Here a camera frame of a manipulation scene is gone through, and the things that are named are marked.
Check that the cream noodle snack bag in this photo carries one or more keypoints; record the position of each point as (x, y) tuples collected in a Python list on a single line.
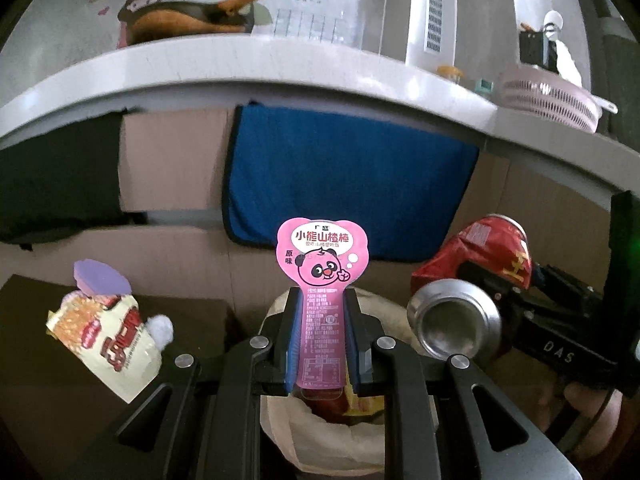
[(110, 345)]

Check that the small green object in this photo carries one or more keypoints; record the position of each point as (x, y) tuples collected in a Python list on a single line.
[(484, 86)]

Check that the pink plastic colander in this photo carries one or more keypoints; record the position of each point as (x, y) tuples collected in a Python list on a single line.
[(545, 97)]

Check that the pink cartoon snack packet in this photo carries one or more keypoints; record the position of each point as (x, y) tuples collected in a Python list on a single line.
[(322, 260)]

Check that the white utensil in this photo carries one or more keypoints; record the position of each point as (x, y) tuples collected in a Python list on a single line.
[(567, 60)]

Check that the small yellow container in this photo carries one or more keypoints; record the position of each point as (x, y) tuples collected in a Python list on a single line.
[(449, 72)]

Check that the white vent grille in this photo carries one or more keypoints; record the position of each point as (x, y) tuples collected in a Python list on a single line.
[(434, 20)]

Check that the black cloth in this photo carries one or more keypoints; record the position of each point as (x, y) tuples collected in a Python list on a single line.
[(55, 185)]

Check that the white kitchen countertop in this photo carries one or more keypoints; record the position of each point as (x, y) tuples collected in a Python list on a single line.
[(250, 65)]

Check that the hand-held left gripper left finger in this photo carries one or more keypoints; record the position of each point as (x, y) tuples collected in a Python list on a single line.
[(295, 345)]

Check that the white fluffy ball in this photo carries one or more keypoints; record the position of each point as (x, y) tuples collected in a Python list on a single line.
[(160, 330)]

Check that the black utensil holder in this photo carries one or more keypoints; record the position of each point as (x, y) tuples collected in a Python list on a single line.
[(532, 50)]

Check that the crushed red drink can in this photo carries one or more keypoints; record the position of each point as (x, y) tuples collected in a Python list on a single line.
[(470, 250)]

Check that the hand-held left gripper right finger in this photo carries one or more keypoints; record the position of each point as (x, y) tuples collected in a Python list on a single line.
[(352, 345)]

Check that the brown cardboard panel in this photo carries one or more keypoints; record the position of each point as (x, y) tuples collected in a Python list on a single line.
[(200, 260), (170, 160)]

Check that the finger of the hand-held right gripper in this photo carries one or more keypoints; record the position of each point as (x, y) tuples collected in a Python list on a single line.
[(485, 275), (507, 335)]

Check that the yellow snack packet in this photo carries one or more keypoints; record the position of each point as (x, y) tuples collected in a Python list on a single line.
[(365, 404)]

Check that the person's right hand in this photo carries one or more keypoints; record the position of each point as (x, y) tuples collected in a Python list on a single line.
[(582, 405)]

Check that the purple round foam sponge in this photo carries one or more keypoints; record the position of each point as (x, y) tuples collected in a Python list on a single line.
[(100, 275)]

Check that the blue cloth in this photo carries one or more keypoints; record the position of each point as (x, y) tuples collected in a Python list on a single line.
[(325, 170)]

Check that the dark brown side table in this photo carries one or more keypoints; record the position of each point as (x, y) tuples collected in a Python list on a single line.
[(200, 320)]

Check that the cartoon wall sticker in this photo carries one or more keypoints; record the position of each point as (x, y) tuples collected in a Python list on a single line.
[(320, 15)]

